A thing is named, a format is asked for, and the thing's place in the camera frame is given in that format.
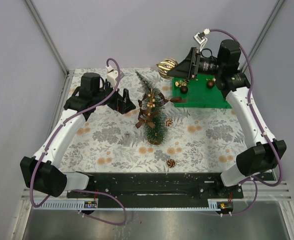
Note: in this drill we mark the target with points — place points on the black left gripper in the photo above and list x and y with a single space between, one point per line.
123 104

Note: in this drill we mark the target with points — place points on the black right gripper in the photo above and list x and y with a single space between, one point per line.
184 69

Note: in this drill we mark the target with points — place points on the brown ribbon gold berries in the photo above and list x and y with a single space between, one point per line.
149 107

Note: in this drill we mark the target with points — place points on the small green christmas tree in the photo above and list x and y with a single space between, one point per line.
157 135

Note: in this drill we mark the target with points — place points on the pine cone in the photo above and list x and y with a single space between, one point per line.
171 163
169 122

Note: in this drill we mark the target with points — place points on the pine cone front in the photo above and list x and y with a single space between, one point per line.
171 163

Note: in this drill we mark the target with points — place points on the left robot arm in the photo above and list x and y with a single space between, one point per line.
41 171

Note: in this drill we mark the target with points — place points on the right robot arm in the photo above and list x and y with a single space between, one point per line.
263 151

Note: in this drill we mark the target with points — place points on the dark brown bauble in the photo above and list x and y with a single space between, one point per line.
184 89

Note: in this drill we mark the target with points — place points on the green plastic tray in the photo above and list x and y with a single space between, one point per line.
198 95

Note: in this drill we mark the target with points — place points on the brown bauble in tray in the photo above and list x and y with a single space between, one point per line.
210 84

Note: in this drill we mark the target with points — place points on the floral paper mat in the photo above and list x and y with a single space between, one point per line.
200 140

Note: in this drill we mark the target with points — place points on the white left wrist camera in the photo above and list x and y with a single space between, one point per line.
112 75

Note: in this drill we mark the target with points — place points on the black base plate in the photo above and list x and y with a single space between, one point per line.
160 190

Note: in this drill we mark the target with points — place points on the white slotted cable duct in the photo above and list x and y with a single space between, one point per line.
69 205

